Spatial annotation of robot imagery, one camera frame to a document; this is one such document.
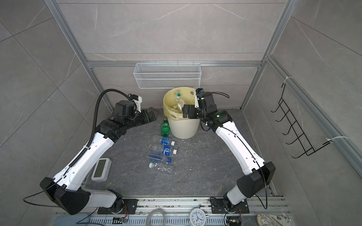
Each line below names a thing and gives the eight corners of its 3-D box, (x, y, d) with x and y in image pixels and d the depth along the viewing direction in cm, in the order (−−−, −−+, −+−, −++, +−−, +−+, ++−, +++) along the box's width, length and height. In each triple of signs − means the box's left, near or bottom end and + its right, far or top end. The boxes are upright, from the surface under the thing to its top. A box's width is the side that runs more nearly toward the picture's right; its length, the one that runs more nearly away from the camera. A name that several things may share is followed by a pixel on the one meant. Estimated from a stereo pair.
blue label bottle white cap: (152, 144, 100) (151, 140, 95) (155, 138, 103) (154, 133, 98) (172, 150, 97) (172, 145, 92) (175, 143, 100) (174, 139, 96)
